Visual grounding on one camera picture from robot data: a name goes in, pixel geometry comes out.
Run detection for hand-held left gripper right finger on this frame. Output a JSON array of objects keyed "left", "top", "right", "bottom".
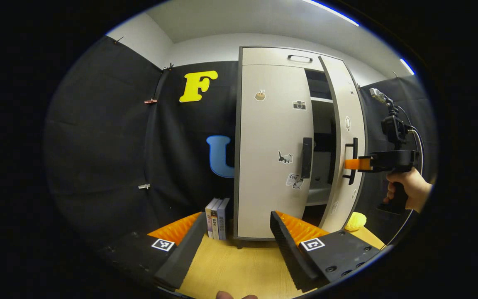
[{"left": 270, "top": 211, "right": 383, "bottom": 293}]

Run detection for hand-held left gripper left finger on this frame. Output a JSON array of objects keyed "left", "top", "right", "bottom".
[{"left": 98, "top": 212, "right": 207, "bottom": 291}]

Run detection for beige double-door shoe cabinet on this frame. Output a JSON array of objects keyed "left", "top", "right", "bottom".
[{"left": 234, "top": 46, "right": 366, "bottom": 241}]

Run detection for cabinet door with headphone sticker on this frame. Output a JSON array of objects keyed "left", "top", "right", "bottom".
[{"left": 318, "top": 55, "right": 366, "bottom": 233}]

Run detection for cabinet door with camera sticker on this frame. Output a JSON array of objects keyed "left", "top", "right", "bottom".
[{"left": 236, "top": 64, "right": 315, "bottom": 239}]

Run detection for white book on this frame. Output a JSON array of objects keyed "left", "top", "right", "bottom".
[{"left": 205, "top": 198, "right": 219, "bottom": 238}]

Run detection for purple book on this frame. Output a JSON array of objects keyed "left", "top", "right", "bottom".
[{"left": 211, "top": 199, "right": 224, "bottom": 240}]

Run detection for grey-blue book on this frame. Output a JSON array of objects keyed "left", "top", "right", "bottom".
[{"left": 217, "top": 198, "right": 231, "bottom": 241}]

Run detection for yellow ribbed toy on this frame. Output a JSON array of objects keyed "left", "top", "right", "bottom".
[{"left": 344, "top": 212, "right": 367, "bottom": 232}]

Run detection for long ceiling light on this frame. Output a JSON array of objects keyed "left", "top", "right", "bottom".
[{"left": 301, "top": 0, "right": 360, "bottom": 27}]

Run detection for black cable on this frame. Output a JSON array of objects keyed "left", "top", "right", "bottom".
[{"left": 397, "top": 106, "right": 425, "bottom": 175}]

